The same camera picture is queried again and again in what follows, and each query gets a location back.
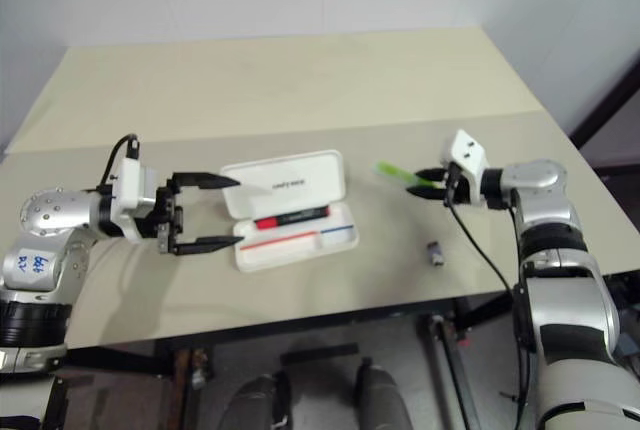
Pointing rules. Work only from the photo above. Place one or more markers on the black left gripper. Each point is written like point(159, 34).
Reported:
point(164, 206)

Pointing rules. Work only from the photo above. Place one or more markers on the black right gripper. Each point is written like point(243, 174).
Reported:
point(462, 192)

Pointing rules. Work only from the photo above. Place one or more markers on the green marker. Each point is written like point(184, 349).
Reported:
point(392, 171)

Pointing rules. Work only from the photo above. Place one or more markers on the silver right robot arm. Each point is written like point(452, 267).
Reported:
point(540, 176)

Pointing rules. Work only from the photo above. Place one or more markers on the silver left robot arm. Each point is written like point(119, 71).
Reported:
point(50, 211)

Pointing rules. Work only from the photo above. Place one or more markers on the red and black marker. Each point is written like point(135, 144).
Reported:
point(295, 217)

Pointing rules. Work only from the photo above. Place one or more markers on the white plastic pencil case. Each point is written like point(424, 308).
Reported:
point(290, 256)

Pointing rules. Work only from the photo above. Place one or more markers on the small dark grey block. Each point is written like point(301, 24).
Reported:
point(436, 254)

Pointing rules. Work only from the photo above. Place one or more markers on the white label with blue writing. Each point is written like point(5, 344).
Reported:
point(34, 269)

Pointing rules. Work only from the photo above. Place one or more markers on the dark rounded shape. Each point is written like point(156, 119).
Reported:
point(255, 402)
point(382, 397)

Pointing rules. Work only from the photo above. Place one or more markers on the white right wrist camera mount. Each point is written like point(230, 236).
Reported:
point(467, 155)

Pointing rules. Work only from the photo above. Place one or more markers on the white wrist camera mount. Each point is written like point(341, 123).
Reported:
point(131, 184)
point(467, 155)

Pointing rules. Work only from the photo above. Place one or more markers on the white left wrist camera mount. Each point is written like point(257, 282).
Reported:
point(131, 184)

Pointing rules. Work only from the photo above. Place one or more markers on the black metal table frame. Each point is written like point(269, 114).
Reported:
point(320, 354)

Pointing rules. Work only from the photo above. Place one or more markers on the dark door frame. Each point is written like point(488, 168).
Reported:
point(610, 100)

